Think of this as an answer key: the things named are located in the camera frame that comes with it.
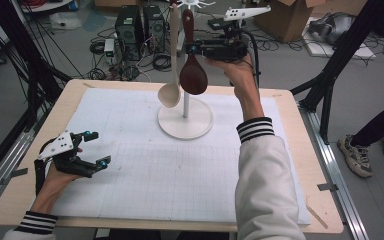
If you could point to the black computer tower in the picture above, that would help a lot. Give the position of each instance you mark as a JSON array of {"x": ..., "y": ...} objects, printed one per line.
[
  {"x": 154, "y": 28},
  {"x": 128, "y": 30}
]

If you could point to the dark brown wooden spoon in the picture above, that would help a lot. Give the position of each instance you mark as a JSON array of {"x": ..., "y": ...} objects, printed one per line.
[{"x": 193, "y": 76}]

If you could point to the small white device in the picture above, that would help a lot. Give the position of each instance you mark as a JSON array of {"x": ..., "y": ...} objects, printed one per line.
[{"x": 109, "y": 46}]

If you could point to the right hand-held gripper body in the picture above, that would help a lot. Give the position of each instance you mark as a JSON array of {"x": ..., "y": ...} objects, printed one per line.
[{"x": 226, "y": 50}]

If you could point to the light wooden spoon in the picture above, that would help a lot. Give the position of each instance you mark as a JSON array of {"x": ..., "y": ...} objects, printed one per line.
[{"x": 170, "y": 95}]

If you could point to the large cardboard box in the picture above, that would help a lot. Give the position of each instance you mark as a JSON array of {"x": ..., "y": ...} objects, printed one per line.
[{"x": 286, "y": 26}]

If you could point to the white grid mat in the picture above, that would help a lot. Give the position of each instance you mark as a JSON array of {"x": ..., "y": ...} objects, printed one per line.
[{"x": 146, "y": 183}]

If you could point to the round white table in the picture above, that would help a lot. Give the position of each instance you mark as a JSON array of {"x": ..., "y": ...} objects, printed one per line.
[{"x": 46, "y": 6}]

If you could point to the clear plastic bag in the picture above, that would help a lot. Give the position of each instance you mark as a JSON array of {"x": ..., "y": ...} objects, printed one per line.
[{"x": 65, "y": 21}]

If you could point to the grey bag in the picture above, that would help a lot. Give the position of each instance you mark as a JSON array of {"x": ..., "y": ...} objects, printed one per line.
[{"x": 333, "y": 28}]

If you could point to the flat cardboard piece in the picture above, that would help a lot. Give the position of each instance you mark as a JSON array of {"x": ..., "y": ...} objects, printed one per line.
[{"x": 113, "y": 2}]

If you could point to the white hook stand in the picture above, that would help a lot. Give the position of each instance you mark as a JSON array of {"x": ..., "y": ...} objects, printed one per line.
[{"x": 186, "y": 128}]

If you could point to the black frame strut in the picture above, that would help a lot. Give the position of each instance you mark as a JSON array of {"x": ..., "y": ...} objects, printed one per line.
[
  {"x": 20, "y": 33},
  {"x": 346, "y": 43}
]

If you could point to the flat black box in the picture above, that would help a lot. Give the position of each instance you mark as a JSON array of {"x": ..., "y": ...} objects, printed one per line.
[{"x": 215, "y": 23}]

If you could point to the grey metal bracket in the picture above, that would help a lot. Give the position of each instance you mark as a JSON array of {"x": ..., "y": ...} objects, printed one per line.
[
  {"x": 328, "y": 186},
  {"x": 18, "y": 172}
]

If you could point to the person's right hand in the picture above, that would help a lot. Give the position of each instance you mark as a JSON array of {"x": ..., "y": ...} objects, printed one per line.
[{"x": 243, "y": 78}]

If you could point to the thin wooden strip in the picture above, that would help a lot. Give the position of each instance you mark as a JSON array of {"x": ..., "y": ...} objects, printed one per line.
[{"x": 316, "y": 216}]

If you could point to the white board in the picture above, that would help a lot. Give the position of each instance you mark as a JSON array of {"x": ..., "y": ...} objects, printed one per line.
[{"x": 363, "y": 53}]

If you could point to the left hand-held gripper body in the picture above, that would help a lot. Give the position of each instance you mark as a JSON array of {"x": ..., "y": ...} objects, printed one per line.
[{"x": 70, "y": 165}]

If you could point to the person's left hand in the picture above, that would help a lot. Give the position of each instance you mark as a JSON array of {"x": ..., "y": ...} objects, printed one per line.
[{"x": 53, "y": 190}]

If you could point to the brown cardboard box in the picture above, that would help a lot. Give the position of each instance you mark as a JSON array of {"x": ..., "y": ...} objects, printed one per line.
[{"x": 340, "y": 6}]

